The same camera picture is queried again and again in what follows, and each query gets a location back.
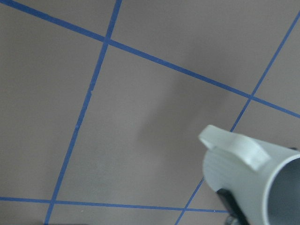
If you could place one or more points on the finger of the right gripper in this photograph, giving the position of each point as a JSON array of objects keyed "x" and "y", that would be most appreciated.
[{"x": 236, "y": 216}]

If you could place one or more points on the brown paper table cover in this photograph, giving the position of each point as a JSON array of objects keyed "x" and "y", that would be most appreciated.
[{"x": 102, "y": 101}]

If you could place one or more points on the white mug with handle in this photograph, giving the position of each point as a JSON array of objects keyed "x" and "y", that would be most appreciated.
[{"x": 264, "y": 178}]

